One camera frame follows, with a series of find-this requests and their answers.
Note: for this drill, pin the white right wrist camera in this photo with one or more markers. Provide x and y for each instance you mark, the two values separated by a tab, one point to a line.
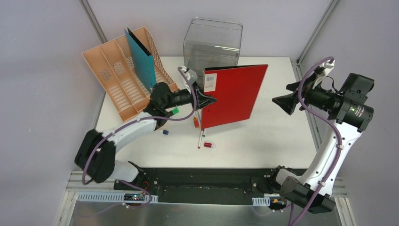
327	67

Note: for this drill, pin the aluminium frame rail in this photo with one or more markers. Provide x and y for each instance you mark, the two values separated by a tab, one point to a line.
104	192

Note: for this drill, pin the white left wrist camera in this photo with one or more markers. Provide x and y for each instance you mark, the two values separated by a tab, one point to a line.
190	74

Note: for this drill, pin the red small bottle white cap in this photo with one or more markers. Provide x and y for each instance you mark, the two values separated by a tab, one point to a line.
209	145

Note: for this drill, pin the smoked clear drawer box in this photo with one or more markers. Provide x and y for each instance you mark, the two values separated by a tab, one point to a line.
211	43

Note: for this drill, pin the blue white small bottle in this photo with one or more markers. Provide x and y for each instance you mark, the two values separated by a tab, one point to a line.
165	132

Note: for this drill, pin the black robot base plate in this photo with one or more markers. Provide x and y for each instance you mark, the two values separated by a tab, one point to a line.
224	186

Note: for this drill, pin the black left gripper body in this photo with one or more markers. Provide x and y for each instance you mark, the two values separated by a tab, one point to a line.
195	98

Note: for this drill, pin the red orange small bottle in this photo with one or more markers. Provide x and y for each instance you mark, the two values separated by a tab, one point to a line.
196	122

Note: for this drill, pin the peach plastic file organizer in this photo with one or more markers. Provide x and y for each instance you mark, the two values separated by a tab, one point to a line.
113	65

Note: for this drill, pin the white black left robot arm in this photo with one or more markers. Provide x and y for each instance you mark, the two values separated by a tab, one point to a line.
97	152

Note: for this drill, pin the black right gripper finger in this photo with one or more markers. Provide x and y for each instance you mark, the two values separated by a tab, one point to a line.
294	86
287	102

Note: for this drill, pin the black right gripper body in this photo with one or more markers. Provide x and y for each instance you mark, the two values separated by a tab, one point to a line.
318	97

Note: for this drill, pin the white marker brown cap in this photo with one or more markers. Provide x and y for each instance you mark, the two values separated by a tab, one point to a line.
200	138

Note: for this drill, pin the red folder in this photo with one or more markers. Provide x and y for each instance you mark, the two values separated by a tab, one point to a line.
235	89

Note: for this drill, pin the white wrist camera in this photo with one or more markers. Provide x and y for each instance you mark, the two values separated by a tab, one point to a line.
327	67
190	74

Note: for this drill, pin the black highlighter green cap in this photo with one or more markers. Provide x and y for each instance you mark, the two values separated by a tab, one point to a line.
175	110

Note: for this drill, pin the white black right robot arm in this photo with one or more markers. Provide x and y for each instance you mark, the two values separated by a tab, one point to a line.
348	117

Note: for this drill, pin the teal folder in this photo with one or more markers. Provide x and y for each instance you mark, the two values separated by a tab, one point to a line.
142	61

